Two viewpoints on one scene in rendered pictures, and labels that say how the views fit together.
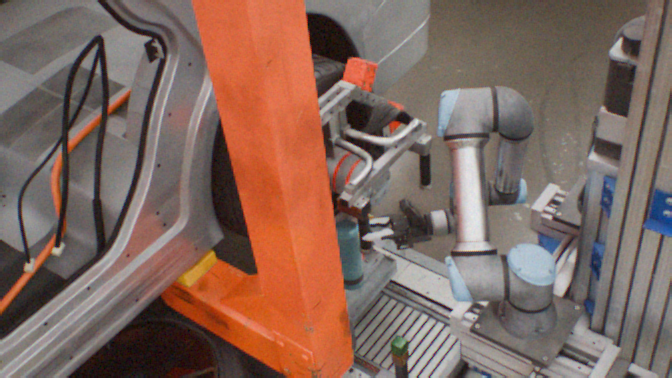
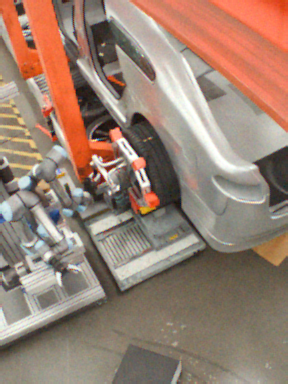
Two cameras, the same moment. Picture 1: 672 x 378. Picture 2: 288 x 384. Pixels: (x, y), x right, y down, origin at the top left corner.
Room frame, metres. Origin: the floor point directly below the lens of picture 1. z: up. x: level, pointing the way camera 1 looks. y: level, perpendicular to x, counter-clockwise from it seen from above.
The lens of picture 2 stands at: (3.19, -2.07, 3.43)
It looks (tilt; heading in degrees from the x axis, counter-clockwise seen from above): 49 degrees down; 118
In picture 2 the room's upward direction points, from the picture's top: 10 degrees counter-clockwise
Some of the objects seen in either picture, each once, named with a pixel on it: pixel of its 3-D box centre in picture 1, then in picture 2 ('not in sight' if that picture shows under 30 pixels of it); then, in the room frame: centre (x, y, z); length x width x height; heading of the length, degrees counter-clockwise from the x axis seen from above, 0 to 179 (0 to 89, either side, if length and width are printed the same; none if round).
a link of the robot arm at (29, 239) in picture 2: not in sight; (22, 227); (1.64, -0.90, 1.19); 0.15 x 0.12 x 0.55; 63
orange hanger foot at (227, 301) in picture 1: (227, 285); (118, 146); (1.70, 0.38, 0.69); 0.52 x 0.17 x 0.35; 48
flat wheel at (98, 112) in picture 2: not in sight; (89, 105); (0.97, 1.17, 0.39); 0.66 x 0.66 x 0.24
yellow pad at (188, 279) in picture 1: (187, 261); not in sight; (1.81, 0.50, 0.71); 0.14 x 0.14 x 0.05; 48
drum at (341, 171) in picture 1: (353, 176); (123, 176); (1.95, -0.06, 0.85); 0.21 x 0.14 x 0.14; 48
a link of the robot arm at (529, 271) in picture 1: (528, 274); (26, 186); (1.33, -0.45, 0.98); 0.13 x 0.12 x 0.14; 84
